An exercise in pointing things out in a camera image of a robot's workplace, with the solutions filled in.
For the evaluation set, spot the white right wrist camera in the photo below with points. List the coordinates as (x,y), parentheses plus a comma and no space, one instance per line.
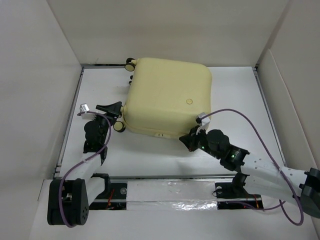
(203,122)

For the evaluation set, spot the silver foil tape strip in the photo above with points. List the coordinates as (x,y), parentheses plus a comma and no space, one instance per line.
(171,195)

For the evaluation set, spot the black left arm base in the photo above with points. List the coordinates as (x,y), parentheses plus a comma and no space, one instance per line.
(113,199)

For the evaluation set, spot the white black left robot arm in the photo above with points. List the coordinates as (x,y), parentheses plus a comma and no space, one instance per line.
(70,196)

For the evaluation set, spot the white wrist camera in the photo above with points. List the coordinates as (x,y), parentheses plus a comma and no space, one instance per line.
(85,113)
(203,122)

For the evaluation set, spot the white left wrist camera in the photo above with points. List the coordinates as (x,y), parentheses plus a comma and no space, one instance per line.
(85,113)

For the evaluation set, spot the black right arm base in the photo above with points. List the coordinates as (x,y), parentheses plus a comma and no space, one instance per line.
(230,198)

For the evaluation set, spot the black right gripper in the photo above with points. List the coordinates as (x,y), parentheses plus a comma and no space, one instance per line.
(189,141)

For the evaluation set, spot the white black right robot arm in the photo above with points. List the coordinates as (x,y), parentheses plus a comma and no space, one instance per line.
(257,176)

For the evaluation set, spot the aluminium front rail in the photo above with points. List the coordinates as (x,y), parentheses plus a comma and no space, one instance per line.
(168,178)

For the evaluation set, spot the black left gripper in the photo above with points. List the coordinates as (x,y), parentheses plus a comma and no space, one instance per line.
(113,109)

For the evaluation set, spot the pale yellow hard-shell suitcase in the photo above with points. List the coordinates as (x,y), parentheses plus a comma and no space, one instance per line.
(165,96)

